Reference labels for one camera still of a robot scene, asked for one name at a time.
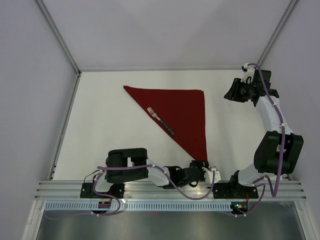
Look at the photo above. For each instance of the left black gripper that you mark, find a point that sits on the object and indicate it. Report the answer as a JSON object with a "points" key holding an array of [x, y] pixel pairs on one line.
{"points": [[200, 163]]}

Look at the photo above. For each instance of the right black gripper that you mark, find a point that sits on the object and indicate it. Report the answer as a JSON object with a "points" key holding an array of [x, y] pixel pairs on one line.
{"points": [[232, 94]]}

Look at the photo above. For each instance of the dark red cloth napkin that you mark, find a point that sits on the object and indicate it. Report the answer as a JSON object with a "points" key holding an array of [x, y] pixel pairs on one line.
{"points": [[183, 110]]}

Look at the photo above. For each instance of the fork with teal handle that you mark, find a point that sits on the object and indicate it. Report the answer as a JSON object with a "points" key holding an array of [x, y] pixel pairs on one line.
{"points": [[154, 115]]}

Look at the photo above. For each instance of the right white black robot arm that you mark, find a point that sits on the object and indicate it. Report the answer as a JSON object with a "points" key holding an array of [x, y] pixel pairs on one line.
{"points": [[279, 150]]}

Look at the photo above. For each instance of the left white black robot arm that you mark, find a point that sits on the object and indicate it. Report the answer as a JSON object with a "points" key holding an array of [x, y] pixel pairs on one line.
{"points": [[132, 164]]}

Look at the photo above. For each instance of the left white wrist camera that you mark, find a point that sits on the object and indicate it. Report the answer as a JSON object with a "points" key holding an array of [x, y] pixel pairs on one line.
{"points": [[211, 175]]}

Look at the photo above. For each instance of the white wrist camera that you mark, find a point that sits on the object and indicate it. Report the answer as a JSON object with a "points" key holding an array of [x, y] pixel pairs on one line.
{"points": [[211, 175], [248, 72]]}

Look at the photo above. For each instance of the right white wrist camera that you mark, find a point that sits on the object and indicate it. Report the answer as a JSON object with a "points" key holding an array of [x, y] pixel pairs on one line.
{"points": [[248, 72]]}

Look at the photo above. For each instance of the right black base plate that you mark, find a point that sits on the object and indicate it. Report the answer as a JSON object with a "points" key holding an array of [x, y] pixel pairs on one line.
{"points": [[225, 190]]}

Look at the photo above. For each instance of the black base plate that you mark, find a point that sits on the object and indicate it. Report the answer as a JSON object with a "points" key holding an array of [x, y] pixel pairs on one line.
{"points": [[87, 192], [225, 190]]}

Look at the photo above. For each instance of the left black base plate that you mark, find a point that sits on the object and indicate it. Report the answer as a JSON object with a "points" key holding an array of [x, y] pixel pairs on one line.
{"points": [[87, 192]]}

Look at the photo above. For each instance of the right aluminium frame post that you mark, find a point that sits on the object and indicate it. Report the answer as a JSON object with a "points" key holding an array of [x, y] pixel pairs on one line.
{"points": [[277, 31]]}

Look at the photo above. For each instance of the aluminium frame post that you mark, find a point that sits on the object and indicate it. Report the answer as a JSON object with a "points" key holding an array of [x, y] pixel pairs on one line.
{"points": [[57, 35], [277, 31]]}

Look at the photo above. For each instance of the aluminium front rail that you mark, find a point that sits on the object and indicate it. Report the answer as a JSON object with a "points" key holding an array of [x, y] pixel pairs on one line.
{"points": [[147, 191]]}

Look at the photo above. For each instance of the white slotted cable duct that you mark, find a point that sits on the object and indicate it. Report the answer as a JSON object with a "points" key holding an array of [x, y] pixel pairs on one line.
{"points": [[223, 206]]}

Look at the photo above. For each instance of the left aluminium frame post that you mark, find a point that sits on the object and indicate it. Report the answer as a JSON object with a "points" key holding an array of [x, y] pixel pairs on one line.
{"points": [[57, 35]]}

